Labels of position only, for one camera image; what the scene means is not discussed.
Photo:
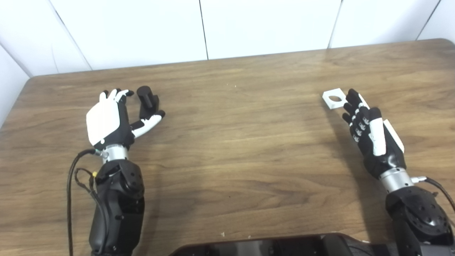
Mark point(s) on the black peg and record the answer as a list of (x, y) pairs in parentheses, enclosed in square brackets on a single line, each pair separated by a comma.
[(145, 96)]

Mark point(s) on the black robot torso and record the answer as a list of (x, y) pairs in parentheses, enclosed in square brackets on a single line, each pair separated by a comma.
[(249, 249)]

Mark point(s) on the black and white right hand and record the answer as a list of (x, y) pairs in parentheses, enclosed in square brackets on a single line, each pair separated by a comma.
[(369, 149)]

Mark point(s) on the white square piece with hole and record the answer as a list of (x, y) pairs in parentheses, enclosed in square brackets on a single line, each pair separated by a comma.
[(328, 103)]

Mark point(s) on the black and white left hand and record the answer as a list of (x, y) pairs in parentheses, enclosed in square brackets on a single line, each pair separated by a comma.
[(105, 119)]

